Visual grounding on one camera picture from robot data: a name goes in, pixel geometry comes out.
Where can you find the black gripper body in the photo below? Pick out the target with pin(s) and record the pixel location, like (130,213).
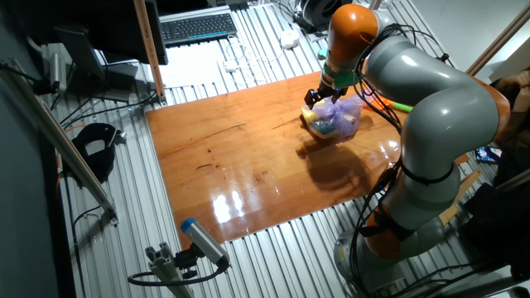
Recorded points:
(329,89)

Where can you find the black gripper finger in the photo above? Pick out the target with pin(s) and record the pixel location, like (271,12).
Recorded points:
(308,97)
(337,98)

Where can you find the purple plastic bag of things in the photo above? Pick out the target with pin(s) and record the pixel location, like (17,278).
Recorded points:
(337,120)

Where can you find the orange green stick tool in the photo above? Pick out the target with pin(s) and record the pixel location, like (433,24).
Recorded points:
(401,107)

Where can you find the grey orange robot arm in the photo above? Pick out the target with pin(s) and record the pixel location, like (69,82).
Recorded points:
(435,103)

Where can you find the person hand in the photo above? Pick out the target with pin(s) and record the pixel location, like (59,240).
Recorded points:
(522,99)

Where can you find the green wrist adapter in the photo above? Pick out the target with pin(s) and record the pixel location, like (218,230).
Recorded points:
(345,79)

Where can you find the white rounded plastic object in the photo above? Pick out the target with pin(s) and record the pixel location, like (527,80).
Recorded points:
(290,38)

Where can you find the glossy wooden board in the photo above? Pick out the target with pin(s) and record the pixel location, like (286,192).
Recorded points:
(232,165)

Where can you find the black round connector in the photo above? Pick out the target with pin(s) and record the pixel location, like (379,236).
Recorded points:
(444,57)

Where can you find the white paper sheet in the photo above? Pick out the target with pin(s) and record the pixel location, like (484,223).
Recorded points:
(190,66)

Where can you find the black keyboard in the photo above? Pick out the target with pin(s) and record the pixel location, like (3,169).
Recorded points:
(194,28)

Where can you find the dark smartphone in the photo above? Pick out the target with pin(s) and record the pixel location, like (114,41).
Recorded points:
(488,155)

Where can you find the slanted wooden beam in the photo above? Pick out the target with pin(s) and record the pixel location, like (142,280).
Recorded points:
(497,41)

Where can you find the person in dark clothes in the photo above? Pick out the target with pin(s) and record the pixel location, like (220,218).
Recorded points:
(511,140)

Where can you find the black monitor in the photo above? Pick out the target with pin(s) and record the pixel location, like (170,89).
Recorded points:
(103,25)

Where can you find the black headset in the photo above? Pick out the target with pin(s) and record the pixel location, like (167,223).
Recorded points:
(99,165)

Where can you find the black monitor stand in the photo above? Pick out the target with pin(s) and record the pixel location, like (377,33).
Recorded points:
(78,54)

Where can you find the silver cylinder device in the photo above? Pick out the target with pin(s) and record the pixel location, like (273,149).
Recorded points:
(58,70)

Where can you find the aluminium upright post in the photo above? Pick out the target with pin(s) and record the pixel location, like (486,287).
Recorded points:
(374,4)

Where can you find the wooden bracket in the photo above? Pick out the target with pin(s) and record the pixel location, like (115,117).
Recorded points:
(468,186)

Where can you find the wooden post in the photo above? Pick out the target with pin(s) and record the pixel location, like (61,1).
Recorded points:
(149,45)

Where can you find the silver camera with blue cap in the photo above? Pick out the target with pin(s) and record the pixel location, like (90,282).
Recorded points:
(203,242)

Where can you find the pale frame bar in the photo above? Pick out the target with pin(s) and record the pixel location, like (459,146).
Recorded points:
(513,180)

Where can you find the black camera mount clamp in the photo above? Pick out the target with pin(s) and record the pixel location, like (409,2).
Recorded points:
(185,260)

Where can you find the aluminium profile post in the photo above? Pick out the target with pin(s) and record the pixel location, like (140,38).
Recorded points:
(165,269)

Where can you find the aluminium frame bar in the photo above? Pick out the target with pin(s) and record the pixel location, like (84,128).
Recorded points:
(62,145)

